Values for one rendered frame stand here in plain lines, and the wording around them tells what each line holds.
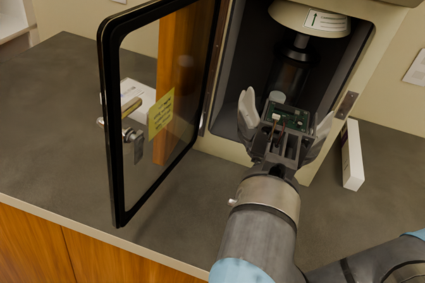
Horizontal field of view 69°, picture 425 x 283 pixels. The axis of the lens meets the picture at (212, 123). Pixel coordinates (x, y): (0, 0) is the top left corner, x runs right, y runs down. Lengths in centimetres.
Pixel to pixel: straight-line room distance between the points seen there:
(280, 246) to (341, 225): 51
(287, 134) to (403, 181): 68
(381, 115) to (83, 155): 97
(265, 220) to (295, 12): 43
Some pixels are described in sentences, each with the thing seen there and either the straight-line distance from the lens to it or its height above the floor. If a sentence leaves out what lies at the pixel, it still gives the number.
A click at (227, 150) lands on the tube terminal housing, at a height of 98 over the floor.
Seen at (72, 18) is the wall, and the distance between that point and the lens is 140.
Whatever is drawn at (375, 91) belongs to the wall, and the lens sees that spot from 118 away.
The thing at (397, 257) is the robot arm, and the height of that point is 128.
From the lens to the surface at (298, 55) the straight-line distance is 70.
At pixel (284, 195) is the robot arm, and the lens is 35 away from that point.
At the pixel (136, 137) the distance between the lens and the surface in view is 46.
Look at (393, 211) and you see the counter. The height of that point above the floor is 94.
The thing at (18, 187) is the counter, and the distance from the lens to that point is 79.
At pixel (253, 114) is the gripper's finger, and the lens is 47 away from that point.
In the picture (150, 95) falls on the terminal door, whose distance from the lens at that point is 48.
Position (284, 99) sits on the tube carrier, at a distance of 75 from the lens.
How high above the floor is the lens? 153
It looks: 39 degrees down
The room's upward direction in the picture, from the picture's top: 12 degrees clockwise
